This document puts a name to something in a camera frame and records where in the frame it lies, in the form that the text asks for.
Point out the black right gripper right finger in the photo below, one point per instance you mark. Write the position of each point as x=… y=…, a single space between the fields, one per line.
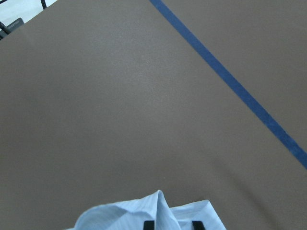
x=198 y=225

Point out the light blue button-up shirt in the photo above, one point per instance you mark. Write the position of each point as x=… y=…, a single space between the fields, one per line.
x=130 y=215

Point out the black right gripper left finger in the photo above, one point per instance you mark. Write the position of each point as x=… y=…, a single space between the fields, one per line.
x=149 y=225

